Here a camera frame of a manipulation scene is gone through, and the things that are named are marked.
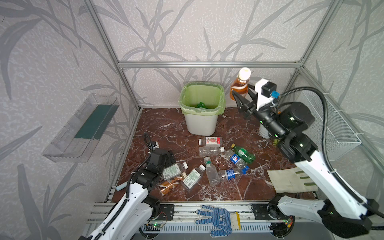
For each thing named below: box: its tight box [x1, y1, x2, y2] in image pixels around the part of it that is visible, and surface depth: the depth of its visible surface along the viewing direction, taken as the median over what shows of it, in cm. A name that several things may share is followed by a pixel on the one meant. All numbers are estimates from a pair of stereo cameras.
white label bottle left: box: [162, 161, 189, 181], surface depth 86 cm
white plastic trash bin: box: [184, 114, 219, 136], surface depth 100 cm
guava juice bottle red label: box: [198, 136, 223, 146], surface depth 98 cm
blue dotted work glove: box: [194, 205, 241, 238], surface depth 72 cm
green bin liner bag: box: [178, 81, 226, 115], surface depth 92 cm
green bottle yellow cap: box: [231, 143, 256, 164], surface depth 91 cm
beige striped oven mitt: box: [267, 167, 319, 194], surface depth 84 cm
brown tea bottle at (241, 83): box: [229, 67, 252, 101], surface depth 42 cm
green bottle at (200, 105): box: [196, 101, 206, 109], surface depth 107 cm
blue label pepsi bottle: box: [225, 149, 247, 169], surface depth 90 cm
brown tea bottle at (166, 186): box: [158, 172, 187, 196], surface depth 80 cm
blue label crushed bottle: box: [218, 165, 250, 182], surface depth 86 cm
